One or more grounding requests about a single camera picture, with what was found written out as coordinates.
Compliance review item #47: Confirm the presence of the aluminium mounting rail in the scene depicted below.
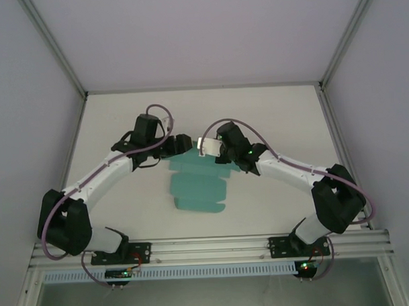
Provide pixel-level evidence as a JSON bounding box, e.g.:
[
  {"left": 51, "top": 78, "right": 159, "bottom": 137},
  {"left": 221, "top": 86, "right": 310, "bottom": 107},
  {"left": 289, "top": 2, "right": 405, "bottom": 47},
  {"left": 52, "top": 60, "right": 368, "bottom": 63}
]
[{"left": 28, "top": 229, "right": 396, "bottom": 268}]

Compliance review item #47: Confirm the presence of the teal paper box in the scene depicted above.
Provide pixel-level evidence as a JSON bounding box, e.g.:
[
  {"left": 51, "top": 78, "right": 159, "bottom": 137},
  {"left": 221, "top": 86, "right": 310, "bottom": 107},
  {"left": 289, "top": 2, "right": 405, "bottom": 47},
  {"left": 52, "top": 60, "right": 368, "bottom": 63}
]
[{"left": 160, "top": 138, "right": 235, "bottom": 217}]

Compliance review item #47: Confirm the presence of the left circuit board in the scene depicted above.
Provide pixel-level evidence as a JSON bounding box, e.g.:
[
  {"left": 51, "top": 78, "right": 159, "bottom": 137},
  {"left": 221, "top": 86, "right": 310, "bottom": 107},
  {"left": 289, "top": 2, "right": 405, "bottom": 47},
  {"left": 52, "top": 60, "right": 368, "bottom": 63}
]
[{"left": 103, "top": 267, "right": 142, "bottom": 281}]

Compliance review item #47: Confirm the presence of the circuit board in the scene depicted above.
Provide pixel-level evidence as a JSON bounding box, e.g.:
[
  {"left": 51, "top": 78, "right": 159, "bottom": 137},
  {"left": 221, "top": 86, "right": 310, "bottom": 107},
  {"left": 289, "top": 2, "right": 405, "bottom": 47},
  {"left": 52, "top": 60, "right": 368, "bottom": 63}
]
[
  {"left": 293, "top": 259, "right": 322, "bottom": 274},
  {"left": 103, "top": 267, "right": 142, "bottom": 281}
]

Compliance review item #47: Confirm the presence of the right circuit board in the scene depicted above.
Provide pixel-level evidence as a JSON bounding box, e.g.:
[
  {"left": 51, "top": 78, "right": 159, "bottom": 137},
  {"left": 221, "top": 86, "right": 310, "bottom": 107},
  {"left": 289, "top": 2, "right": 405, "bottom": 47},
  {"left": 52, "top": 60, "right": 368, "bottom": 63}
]
[{"left": 293, "top": 259, "right": 322, "bottom": 274}]

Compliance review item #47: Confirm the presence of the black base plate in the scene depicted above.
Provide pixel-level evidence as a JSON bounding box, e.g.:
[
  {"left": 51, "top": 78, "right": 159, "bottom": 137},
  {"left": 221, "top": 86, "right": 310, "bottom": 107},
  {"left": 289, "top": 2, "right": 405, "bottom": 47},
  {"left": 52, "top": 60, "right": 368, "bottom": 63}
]
[
  {"left": 267, "top": 234, "right": 332, "bottom": 259},
  {"left": 89, "top": 241, "right": 152, "bottom": 266}
]

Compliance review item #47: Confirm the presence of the aluminium frame leg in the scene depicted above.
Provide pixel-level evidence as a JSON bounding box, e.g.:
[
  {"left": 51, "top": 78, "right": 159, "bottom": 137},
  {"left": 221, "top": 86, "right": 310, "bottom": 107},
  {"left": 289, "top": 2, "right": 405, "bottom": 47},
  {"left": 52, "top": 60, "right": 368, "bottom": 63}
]
[
  {"left": 11, "top": 265, "right": 46, "bottom": 306},
  {"left": 377, "top": 253, "right": 409, "bottom": 306}
]

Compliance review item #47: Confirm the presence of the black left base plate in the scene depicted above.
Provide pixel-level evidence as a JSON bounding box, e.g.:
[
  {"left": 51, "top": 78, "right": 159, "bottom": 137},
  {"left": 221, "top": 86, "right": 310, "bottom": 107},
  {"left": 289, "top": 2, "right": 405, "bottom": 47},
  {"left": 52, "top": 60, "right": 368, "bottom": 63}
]
[{"left": 89, "top": 241, "right": 152, "bottom": 266}]

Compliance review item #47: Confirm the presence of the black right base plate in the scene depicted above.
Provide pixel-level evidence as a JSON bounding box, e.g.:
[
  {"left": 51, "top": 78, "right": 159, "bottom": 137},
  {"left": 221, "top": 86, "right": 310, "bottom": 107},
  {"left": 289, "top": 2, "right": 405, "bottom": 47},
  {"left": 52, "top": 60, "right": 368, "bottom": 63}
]
[{"left": 267, "top": 234, "right": 332, "bottom": 259}]

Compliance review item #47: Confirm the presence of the aluminium frame post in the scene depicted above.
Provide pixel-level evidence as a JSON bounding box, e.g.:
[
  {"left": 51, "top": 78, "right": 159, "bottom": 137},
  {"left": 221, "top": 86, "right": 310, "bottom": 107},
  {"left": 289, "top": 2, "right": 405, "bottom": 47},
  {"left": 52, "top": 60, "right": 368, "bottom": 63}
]
[
  {"left": 24, "top": 0, "right": 89, "bottom": 99},
  {"left": 315, "top": 0, "right": 381, "bottom": 89}
]

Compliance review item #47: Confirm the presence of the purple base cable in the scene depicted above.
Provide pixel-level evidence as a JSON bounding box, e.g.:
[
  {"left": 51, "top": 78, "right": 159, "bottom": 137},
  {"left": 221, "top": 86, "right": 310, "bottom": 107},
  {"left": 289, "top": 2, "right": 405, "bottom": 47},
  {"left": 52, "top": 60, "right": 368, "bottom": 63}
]
[
  {"left": 79, "top": 249, "right": 126, "bottom": 292},
  {"left": 296, "top": 235, "right": 336, "bottom": 283}
]

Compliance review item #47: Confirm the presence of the aluminium side rail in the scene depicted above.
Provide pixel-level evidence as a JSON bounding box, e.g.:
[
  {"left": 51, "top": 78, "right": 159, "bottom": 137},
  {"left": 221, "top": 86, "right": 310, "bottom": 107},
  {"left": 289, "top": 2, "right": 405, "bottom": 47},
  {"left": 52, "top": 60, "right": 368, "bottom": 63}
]
[
  {"left": 316, "top": 83, "right": 376, "bottom": 232},
  {"left": 56, "top": 95, "right": 91, "bottom": 196}
]

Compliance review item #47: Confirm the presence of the slotted light blue cable duct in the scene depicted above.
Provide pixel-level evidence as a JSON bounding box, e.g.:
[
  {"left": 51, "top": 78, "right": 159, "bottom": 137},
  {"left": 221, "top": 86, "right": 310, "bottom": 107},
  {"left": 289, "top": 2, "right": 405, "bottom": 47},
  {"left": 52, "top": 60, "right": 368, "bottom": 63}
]
[{"left": 42, "top": 260, "right": 297, "bottom": 283}]

